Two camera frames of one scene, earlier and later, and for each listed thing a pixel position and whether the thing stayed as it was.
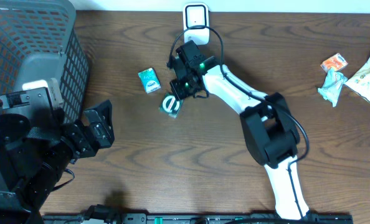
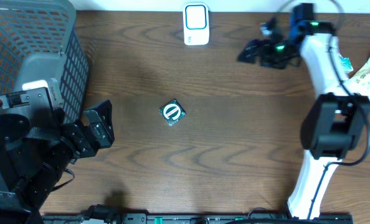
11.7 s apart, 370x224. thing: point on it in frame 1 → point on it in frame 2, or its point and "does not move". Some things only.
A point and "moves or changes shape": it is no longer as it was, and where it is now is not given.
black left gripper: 87,137 does not move
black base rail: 116,218 does not move
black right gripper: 177,91 → 262,53
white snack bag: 369,82 does not move
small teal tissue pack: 149,80 → 346,64
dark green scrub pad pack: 170,105 moves or changes shape
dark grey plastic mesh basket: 35,41 does not move
